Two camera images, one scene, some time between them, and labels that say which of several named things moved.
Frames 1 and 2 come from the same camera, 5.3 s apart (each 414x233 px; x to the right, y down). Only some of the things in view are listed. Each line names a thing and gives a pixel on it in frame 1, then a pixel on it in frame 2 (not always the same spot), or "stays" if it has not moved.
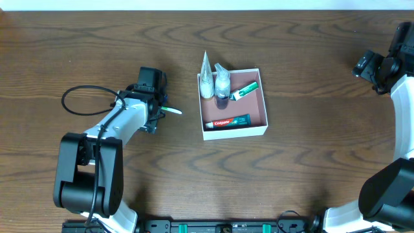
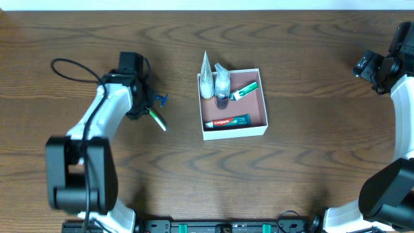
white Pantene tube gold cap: [207, 85] stays
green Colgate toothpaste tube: [244, 120] stays
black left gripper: [158, 108] to [144, 105]
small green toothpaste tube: [236, 94] stays
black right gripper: [365, 65] stays
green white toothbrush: [171, 110] to [156, 119]
